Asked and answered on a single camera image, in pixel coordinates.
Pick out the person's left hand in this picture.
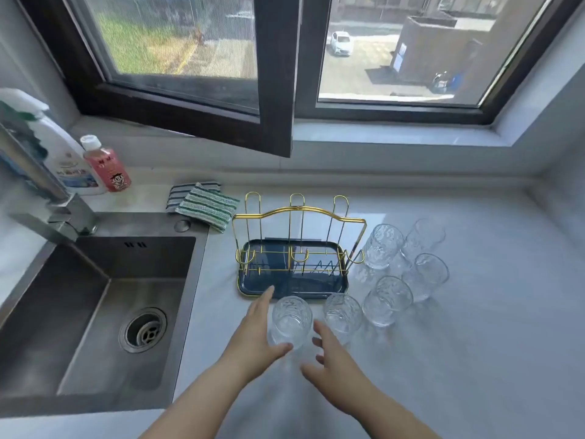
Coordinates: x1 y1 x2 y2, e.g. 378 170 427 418
219 285 294 384

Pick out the person's right hand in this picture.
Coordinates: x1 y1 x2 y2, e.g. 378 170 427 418
300 322 381 418

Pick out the clear textured glass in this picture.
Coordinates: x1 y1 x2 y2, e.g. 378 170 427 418
322 294 364 346
402 252 450 303
362 275 414 328
268 295 314 352
363 223 405 271
401 218 447 261

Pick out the gold wire cup rack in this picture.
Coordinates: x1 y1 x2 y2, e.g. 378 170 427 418
232 192 368 301

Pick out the person's left forearm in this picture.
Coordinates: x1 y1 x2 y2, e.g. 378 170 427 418
136 356 257 439

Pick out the round sink drain strainer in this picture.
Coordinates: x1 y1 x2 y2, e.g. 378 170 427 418
118 307 168 354

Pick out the green striped cloth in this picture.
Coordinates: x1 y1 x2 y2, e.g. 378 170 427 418
175 182 241 234

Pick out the blue striped cloth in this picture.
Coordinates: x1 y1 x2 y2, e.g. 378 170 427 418
165 180 222 213

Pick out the stainless steel sink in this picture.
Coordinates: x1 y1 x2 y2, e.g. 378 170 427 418
0 210 212 419

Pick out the stainless steel faucet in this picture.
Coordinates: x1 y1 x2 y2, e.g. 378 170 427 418
0 121 99 246

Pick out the pink label drink bottle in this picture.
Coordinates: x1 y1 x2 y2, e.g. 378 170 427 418
80 134 132 193

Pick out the dark brown open window sash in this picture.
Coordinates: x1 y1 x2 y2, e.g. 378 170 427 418
13 0 303 159

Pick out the white spray bottle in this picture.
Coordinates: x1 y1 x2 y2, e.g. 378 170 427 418
0 88 108 197

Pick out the parked scooter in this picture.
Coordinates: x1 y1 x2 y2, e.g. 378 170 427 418
431 70 453 95

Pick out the white car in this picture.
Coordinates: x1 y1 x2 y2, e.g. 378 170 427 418
330 30 354 57

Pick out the grey outbuilding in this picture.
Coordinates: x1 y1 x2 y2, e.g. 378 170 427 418
391 13 497 95

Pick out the dark brown fixed window frame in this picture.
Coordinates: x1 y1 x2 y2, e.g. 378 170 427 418
292 0 585 126

